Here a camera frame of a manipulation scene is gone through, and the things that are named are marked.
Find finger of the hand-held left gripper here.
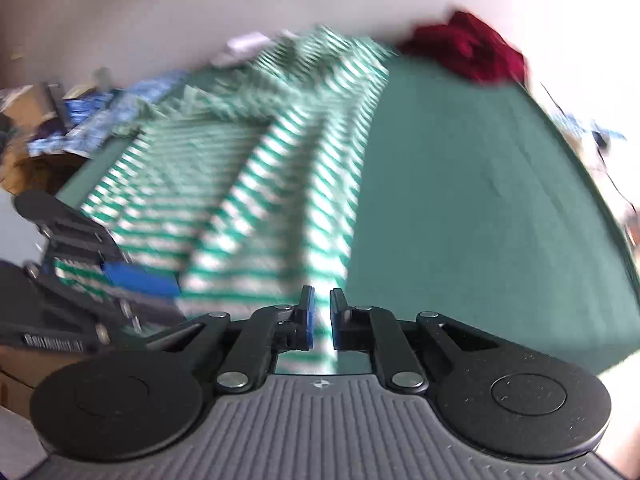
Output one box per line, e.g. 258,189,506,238
12,191,182,302
25,264,189,344

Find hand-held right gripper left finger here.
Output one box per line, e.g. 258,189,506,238
149,285,317,394

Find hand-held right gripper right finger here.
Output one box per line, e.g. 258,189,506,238
329,289,501,395

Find green white striped shirt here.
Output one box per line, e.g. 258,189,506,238
52,25,401,376

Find cardboard box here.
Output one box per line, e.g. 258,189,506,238
0,347,48,418
0,82,96,201

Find blue patterned cloth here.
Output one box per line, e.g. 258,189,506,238
27,72,188,158

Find green table cover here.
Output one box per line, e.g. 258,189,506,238
52,55,640,376

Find white folded cloth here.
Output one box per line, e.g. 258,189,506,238
212,32,273,68

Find dark red garment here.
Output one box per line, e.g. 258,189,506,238
397,9,531,86

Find blue white packaging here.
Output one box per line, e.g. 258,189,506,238
562,114,627,147

